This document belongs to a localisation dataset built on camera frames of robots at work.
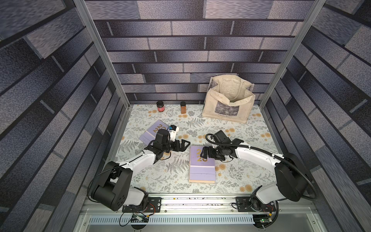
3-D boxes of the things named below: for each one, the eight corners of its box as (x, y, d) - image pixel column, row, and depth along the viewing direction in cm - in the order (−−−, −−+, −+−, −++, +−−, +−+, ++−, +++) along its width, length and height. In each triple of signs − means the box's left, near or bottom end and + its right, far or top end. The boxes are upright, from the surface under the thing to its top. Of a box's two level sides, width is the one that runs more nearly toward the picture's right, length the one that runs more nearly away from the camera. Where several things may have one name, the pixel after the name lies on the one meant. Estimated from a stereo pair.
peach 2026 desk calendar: (189, 182, 83) (189, 181, 80) (189, 181, 83) (189, 179, 81) (215, 182, 83) (215, 181, 80) (214, 181, 83) (215, 179, 81)
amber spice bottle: (180, 113, 115) (180, 106, 109) (180, 108, 119) (180, 101, 113) (186, 113, 115) (186, 106, 109) (186, 108, 119) (186, 101, 113)
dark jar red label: (157, 112, 117) (155, 106, 112) (158, 106, 121) (157, 100, 116) (164, 112, 117) (162, 106, 112) (164, 106, 121) (163, 100, 116)
